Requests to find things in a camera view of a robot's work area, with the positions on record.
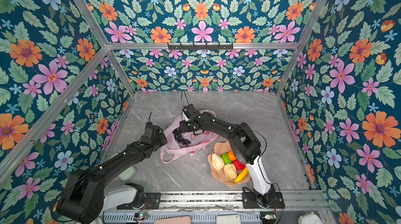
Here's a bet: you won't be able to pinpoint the beige fake potato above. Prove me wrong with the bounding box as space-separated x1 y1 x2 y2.
223 163 237 180

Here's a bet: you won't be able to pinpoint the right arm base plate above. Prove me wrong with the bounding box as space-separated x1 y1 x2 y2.
242 190 285 209

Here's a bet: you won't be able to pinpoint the pink phone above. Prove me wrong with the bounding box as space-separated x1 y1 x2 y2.
154 216 192 224

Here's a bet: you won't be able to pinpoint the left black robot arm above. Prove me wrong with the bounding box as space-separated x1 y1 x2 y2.
56 122 167 224

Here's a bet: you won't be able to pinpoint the white round device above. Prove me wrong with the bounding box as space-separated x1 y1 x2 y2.
298 212 323 224

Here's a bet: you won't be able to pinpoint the pink plastic bag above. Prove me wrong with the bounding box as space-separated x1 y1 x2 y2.
160 113 219 163

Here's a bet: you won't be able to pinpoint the green fake custard apple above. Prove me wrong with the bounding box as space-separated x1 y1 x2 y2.
221 152 232 164

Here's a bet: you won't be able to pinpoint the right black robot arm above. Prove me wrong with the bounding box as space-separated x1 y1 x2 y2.
180 104 276 207

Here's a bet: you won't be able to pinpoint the pale round fake fruit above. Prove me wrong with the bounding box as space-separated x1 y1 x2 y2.
211 153 225 171

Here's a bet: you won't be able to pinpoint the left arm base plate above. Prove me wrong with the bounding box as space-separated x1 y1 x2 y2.
117 192 161 210

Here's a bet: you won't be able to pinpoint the dark purple fake grapes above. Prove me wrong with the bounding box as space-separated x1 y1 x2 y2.
172 128 191 146

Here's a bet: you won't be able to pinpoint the orange fake fruit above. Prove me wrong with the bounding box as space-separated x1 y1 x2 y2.
228 150 236 161

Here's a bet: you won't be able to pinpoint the red fake fruit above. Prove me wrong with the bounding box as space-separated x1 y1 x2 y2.
232 159 246 171

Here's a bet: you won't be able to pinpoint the green rectangular container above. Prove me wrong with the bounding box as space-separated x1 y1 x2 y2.
118 166 136 181

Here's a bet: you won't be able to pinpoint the pink flower-shaped plate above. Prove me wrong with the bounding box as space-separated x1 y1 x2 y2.
208 142 251 187

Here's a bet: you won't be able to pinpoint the black hook rail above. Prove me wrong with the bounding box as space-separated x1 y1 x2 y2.
167 42 234 51

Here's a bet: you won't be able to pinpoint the yellow fake banana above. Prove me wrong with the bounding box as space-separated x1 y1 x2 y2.
234 167 249 183

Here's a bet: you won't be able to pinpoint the white box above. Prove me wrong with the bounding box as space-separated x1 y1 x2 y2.
216 214 241 224

